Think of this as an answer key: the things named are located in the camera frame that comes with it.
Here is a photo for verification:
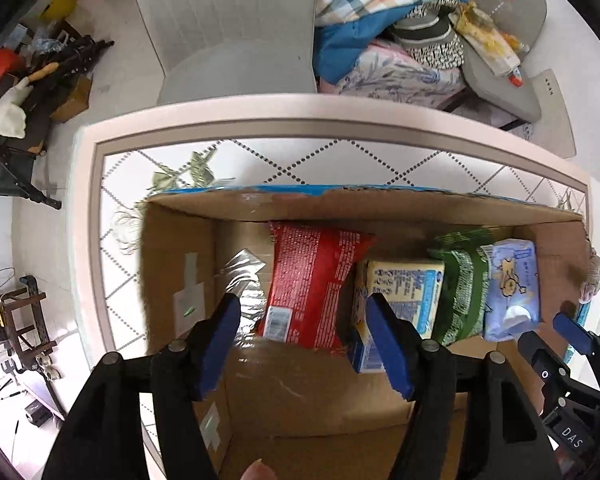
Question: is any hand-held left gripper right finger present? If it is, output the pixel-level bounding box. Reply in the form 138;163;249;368
365;293;563;480

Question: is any person's left hand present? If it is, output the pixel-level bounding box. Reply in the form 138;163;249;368
242;460;277;480

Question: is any blue cloth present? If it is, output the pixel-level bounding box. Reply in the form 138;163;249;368
313;4;417;87

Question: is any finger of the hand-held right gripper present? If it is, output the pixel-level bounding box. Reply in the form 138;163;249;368
552;311;600;401
517;331;581;411

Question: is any beige plush toy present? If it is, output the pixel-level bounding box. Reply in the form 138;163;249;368
578;255;600;306

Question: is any large cardboard box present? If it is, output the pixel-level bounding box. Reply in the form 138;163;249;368
140;185;595;480

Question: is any green snack packet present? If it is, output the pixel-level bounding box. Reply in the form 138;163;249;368
426;228;497;346

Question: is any pink-rimmed patterned table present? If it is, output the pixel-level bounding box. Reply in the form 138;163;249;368
71;92;600;480

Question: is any wooden rack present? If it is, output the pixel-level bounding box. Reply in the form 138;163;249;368
0;275;67;422

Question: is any red snack packet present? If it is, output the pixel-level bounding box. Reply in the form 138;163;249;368
254;221;377;352

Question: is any yellow plastic bag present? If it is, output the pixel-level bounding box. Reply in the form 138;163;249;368
449;2;532;79

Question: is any pink floral bedding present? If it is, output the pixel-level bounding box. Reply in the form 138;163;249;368
319;39;469;112

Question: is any white floor mat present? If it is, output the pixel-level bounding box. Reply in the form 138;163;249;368
522;68;579;160

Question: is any black and white patterned cloth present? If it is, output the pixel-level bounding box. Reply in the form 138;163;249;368
389;2;467;69

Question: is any white padded chair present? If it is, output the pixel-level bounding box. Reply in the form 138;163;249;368
124;0;320;107

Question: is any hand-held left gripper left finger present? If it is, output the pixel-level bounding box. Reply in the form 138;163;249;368
42;292;243;480

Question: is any small cardboard box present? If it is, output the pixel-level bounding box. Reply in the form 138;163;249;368
51;74;94;124

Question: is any yellow box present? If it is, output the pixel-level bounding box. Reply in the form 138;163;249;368
39;0;77;22

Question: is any black folding stand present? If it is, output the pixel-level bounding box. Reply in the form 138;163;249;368
0;144;63;211

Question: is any light blue wipes packet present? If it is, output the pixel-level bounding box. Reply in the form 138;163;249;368
482;238;542;344

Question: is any black tripod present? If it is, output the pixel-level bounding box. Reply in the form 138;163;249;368
24;35;116;92

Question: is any clear plastic bottle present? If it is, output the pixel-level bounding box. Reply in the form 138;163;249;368
484;0;517;19

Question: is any yellow blue carton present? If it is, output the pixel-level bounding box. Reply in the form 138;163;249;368
347;258;446;374

